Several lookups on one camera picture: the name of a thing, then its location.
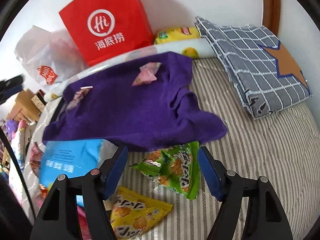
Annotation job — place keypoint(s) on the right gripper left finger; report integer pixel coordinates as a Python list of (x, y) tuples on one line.
[(58, 215)]

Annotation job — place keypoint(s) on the yellow snack packet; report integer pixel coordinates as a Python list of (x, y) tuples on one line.
[(134, 214)]

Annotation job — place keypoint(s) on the green snack packet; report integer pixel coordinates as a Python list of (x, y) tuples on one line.
[(176, 168)]

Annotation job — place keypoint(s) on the blue tissue pack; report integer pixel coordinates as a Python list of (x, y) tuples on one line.
[(73, 158)]

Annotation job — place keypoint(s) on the wooden bed headboard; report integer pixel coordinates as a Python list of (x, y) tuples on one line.
[(24, 109)]

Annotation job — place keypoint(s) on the patterned small box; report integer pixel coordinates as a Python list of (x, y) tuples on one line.
[(38, 100)]

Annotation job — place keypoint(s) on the pink purple candy packet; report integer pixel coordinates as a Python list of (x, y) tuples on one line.
[(78, 96)]

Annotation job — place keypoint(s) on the grey checked folded cloth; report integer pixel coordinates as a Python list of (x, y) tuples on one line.
[(265, 76)]

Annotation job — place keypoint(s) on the purple towel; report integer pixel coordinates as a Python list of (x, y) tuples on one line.
[(146, 117)]

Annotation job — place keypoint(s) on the white Miniso plastic bag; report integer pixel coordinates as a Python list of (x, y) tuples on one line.
[(49, 58)]

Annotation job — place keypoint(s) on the red paper shopping bag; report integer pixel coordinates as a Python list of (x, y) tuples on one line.
[(103, 29)]

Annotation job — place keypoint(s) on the yellow lemon tea pack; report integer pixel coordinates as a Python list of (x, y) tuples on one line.
[(176, 34)]

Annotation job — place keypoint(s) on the brown wooden door frame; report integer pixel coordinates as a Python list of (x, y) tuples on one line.
[(271, 15)]

